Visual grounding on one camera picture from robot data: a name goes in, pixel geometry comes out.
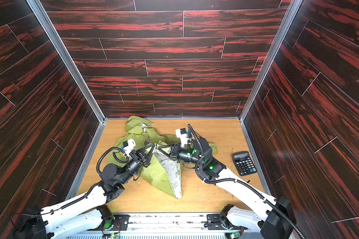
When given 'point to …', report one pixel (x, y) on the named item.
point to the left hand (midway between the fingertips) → (154, 146)
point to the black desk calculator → (244, 163)
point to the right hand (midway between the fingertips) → (159, 147)
